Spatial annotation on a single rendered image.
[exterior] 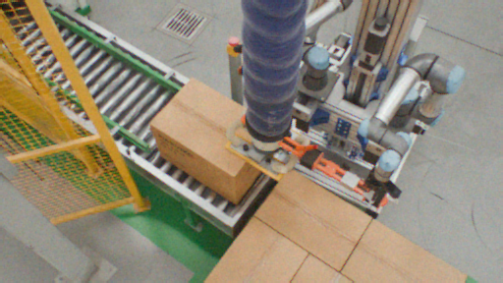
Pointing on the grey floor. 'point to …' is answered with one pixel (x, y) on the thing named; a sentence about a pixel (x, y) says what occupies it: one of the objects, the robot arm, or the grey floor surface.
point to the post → (235, 75)
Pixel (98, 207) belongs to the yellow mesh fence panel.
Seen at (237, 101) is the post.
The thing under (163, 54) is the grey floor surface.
